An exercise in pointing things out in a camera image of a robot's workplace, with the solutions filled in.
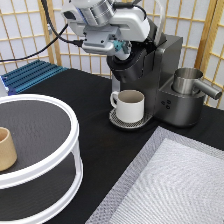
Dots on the tan wooden cup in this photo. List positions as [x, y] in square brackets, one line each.
[8, 155]

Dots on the grey woven placemat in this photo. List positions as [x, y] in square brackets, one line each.
[172, 180]

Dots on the white blue coffee pod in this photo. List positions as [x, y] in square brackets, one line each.
[121, 55]

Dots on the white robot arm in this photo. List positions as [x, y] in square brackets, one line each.
[80, 13]

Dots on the teal-tipped gripper finger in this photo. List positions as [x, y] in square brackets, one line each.
[127, 47]
[118, 45]

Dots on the white two-tier round shelf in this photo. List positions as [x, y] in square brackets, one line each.
[49, 170]

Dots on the grey pod coffee machine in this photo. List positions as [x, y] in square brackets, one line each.
[150, 70]

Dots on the wooden shoji screen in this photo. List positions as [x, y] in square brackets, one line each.
[24, 37]

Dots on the white ceramic mug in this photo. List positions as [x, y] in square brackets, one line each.
[128, 105]

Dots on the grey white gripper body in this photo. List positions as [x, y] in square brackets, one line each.
[126, 25]

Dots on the steel milk frother jug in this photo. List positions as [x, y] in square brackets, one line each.
[188, 81]

